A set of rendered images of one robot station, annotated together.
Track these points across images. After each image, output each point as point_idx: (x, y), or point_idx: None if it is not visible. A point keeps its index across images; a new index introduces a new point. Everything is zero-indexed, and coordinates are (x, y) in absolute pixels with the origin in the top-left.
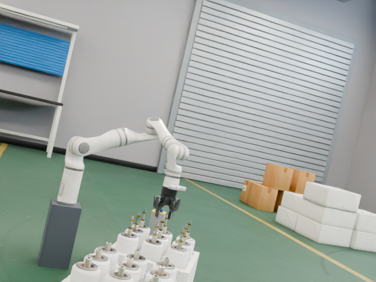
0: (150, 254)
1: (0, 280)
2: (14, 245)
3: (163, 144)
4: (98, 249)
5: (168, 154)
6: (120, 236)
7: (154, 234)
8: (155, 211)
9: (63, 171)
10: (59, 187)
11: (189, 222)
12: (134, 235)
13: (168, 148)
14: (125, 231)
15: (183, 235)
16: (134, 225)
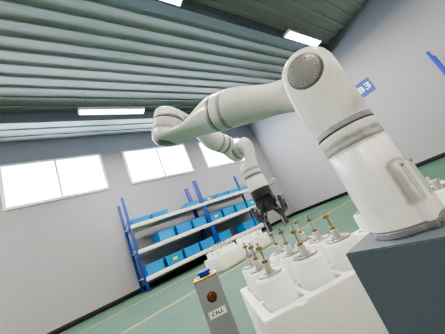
0: None
1: None
2: None
3: (228, 140)
4: (434, 179)
5: (250, 147)
6: (355, 235)
7: (316, 228)
8: (211, 273)
9: (379, 126)
10: (412, 177)
11: (244, 244)
12: (331, 238)
13: (246, 140)
14: (320, 257)
15: (277, 242)
16: (278, 272)
